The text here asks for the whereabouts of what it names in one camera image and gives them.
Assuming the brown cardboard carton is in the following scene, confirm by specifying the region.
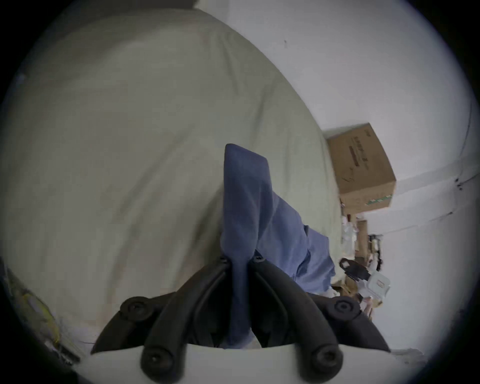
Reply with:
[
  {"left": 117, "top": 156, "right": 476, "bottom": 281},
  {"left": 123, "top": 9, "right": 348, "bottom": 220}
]
[{"left": 325, "top": 123, "right": 397, "bottom": 214}]

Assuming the blue shirt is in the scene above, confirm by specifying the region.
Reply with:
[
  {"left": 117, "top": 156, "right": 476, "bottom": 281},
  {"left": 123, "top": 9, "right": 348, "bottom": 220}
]
[{"left": 219, "top": 143, "right": 335, "bottom": 349}]

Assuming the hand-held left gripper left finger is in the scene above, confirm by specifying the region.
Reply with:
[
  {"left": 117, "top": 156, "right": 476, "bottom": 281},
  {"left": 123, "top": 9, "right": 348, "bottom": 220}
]
[{"left": 91, "top": 256, "right": 233, "bottom": 382}]

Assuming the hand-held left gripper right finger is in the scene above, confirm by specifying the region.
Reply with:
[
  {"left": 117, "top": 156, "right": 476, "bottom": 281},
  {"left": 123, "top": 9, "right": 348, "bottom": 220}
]
[{"left": 249, "top": 255, "right": 391, "bottom": 380}]

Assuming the bed with beige sheet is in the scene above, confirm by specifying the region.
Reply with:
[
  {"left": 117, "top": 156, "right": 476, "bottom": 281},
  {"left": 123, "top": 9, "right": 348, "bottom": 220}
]
[{"left": 0, "top": 7, "right": 344, "bottom": 338}]

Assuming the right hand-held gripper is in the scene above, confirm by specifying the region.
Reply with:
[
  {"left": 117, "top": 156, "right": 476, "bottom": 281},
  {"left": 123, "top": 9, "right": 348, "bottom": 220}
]
[{"left": 339, "top": 258, "right": 391, "bottom": 301}]

